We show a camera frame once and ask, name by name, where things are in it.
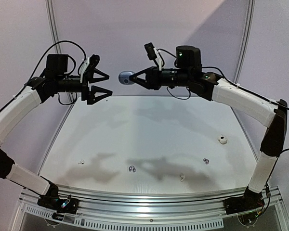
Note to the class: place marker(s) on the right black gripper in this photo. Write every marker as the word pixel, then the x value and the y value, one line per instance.
pixel 153 78

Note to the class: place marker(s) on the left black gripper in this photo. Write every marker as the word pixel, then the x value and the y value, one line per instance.
pixel 88 95

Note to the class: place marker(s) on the blue-grey earbud charging case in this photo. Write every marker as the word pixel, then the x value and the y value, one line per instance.
pixel 124 77

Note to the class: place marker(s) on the dark round earbud pair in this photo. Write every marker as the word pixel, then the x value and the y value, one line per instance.
pixel 206 161

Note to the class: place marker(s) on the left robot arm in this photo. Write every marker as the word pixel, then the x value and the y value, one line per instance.
pixel 53 80

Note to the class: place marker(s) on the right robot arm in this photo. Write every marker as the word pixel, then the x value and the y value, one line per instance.
pixel 214 87

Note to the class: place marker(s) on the white earbud charging case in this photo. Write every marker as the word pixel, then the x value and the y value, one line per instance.
pixel 222 140

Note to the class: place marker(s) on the silver ear-hook earbud pair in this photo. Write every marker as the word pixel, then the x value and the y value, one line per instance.
pixel 132 169

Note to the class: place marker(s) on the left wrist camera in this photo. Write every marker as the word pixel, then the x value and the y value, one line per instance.
pixel 87 68

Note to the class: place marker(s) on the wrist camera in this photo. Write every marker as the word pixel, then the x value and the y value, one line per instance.
pixel 154 55
pixel 87 68

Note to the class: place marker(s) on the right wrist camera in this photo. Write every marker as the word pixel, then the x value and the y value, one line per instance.
pixel 154 55

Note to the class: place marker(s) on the left aluminium frame post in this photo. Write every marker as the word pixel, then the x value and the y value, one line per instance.
pixel 54 33

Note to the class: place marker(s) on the aluminium frame post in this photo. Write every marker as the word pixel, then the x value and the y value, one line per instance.
pixel 244 39
pixel 54 33

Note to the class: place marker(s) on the front aluminium rail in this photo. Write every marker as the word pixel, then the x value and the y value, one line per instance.
pixel 156 205

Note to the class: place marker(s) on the right aluminium frame post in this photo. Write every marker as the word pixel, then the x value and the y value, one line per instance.
pixel 244 39

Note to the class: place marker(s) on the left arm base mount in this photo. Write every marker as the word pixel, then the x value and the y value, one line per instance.
pixel 61 205

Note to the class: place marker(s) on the perforated cable tray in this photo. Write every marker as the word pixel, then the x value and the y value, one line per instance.
pixel 36 219

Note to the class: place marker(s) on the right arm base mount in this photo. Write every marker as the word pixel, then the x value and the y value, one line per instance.
pixel 246 202

